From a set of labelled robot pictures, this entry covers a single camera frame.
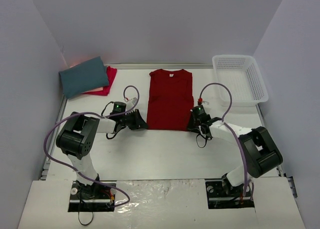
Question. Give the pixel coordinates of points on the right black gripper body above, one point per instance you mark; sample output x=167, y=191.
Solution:
x=197, y=124

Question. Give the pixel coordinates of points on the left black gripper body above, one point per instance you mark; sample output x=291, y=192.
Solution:
x=133, y=119

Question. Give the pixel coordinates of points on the red t shirt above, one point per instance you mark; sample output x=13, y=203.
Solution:
x=111, y=74
x=170, y=100

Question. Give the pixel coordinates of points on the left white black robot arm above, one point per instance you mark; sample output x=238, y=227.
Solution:
x=76, y=137

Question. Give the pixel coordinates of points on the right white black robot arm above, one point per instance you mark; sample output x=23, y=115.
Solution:
x=259, y=153

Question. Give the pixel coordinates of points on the folded pink t shirt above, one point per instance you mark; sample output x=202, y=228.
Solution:
x=95, y=90

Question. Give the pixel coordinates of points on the folded red t shirt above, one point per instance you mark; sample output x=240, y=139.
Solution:
x=111, y=74

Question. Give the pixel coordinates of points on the folded teal t shirt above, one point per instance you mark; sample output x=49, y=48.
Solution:
x=86, y=76

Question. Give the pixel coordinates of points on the white plastic basket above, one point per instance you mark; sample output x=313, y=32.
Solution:
x=242, y=76

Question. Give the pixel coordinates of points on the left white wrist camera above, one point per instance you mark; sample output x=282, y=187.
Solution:
x=132, y=100

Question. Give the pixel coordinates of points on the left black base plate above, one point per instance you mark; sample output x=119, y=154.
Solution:
x=91, y=198

